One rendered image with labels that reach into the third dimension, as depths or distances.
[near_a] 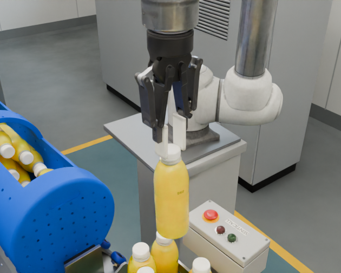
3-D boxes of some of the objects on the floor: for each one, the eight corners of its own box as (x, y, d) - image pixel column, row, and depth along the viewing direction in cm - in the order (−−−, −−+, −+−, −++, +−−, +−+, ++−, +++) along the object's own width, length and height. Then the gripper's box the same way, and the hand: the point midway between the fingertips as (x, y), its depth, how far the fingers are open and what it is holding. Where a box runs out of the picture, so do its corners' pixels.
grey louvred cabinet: (144, 78, 451) (138, -65, 375) (297, 169, 303) (340, -36, 227) (101, 90, 424) (86, -62, 348) (247, 197, 276) (276, -26, 200)
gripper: (191, 13, 70) (189, 129, 82) (112, 32, 61) (123, 159, 73) (223, 21, 65) (215, 144, 78) (143, 44, 56) (148, 178, 68)
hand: (170, 136), depth 74 cm, fingers closed on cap, 4 cm apart
